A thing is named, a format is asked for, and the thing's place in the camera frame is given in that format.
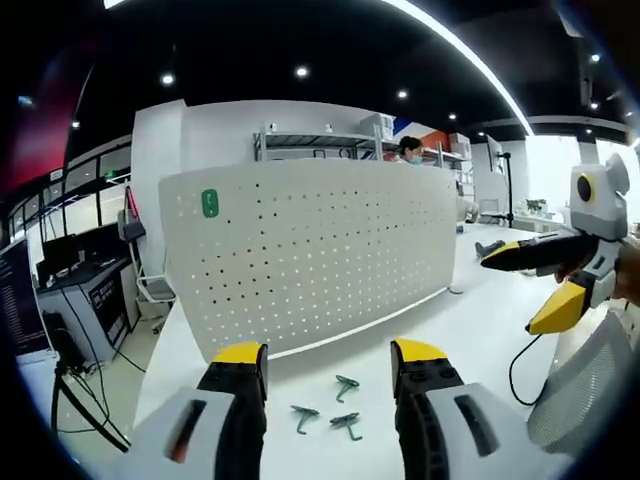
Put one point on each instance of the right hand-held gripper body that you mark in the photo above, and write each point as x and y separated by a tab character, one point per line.
602	210

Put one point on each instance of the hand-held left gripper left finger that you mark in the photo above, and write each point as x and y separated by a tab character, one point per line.
200	430

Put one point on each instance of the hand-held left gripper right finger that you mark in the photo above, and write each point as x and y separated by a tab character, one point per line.
450	430

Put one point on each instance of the green hook assembly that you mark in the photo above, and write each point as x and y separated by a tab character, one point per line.
346	420
209	204
347	384
305	412

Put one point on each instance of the white perforated mounting plate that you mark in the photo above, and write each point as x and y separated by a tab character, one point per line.
310	260

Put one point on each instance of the person's right hand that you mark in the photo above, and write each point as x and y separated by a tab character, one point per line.
630	272

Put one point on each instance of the small potted plant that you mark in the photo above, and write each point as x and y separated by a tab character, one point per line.
535	204

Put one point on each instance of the blue object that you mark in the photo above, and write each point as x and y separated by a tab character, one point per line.
487	247

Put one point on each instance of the black light stand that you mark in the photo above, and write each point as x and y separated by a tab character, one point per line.
509	190

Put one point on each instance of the black tripod stand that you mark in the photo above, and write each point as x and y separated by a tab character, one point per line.
62	395

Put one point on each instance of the white office chair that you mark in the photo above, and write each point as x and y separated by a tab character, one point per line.
152	290

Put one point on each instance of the grey desk cabinet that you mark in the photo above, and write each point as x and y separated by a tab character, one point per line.
95	310

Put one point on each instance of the laptop with purple screen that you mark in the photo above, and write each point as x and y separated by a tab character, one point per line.
20	295

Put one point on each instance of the black desk monitor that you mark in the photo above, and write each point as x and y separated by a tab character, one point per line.
65	250

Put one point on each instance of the metal storage shelving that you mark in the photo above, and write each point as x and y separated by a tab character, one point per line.
320	142

